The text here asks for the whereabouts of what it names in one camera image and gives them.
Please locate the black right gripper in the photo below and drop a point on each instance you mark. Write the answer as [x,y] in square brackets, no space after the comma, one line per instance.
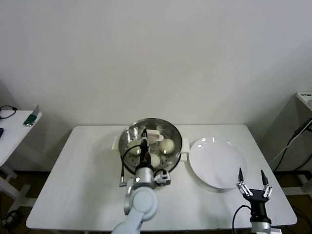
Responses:
[259,198]

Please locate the white round plate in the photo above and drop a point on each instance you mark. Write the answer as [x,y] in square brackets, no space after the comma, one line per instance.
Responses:
[214,161]

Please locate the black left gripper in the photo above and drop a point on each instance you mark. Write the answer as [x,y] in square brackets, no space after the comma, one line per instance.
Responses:
[144,156]

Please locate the small blue object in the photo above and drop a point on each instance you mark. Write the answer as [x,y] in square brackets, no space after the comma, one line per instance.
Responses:
[1,132]

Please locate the green circuit board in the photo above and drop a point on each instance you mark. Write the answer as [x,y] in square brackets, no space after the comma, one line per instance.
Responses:
[30,119]

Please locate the stainless steel steamer basket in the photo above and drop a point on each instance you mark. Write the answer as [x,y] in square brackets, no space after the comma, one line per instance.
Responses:
[186,144]

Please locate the white steamed baozi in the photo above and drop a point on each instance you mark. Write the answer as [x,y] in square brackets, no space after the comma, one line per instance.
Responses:
[156,160]
[134,149]
[167,146]

